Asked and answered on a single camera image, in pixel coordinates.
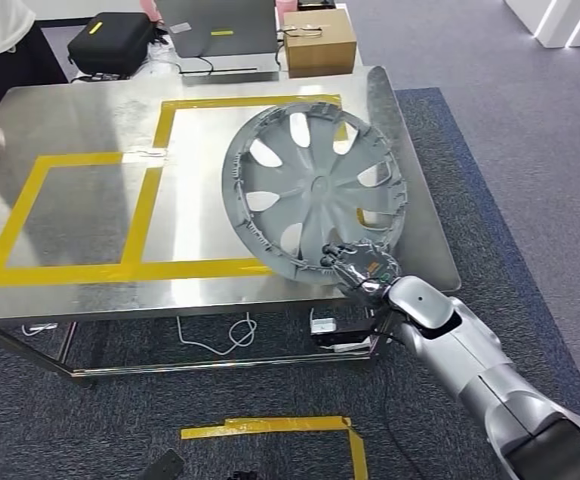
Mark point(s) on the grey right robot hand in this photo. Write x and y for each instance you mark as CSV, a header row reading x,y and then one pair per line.
x,y
365,268

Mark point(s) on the grey wheel hubcap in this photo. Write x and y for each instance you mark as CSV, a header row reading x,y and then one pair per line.
x,y
315,192

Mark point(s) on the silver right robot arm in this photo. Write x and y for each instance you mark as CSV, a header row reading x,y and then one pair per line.
x,y
470,358

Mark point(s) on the stainless steel workbench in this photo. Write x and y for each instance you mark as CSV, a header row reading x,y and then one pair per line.
x,y
70,119

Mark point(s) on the yellow floor tape marking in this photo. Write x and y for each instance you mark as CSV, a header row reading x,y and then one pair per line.
x,y
270,426

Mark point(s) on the brown cardboard box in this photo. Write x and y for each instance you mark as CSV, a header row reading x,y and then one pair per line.
x,y
320,46

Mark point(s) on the pink container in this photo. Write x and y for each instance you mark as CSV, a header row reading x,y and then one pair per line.
x,y
150,8
285,10

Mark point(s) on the grey laptop with stickers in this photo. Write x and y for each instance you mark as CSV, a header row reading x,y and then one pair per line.
x,y
220,20

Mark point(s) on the white display plinth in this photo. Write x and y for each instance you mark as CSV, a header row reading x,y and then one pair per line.
x,y
534,16

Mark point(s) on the black zip case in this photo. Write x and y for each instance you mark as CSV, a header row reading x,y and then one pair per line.
x,y
115,46

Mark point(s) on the person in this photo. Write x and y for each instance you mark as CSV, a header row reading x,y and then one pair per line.
x,y
0,66

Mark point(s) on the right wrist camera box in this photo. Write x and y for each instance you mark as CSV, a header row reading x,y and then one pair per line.
x,y
340,338

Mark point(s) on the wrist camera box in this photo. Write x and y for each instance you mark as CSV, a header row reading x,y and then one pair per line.
x,y
162,467
340,338

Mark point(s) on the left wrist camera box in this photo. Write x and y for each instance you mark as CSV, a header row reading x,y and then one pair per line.
x,y
162,467

